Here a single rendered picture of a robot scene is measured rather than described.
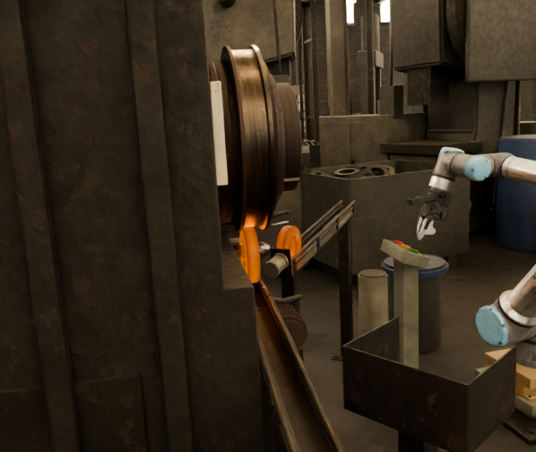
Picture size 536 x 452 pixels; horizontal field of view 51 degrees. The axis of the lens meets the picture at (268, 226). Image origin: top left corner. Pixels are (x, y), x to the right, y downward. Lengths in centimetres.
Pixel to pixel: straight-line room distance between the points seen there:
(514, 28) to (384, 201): 205
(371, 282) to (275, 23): 226
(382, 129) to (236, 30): 188
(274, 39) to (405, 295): 233
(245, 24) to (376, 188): 148
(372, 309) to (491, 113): 336
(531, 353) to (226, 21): 294
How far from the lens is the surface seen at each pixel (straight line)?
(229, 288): 104
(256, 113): 127
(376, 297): 231
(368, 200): 369
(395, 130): 542
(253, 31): 417
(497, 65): 501
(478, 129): 528
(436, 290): 282
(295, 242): 205
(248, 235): 147
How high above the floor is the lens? 118
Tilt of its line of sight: 11 degrees down
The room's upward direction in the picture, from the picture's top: 3 degrees counter-clockwise
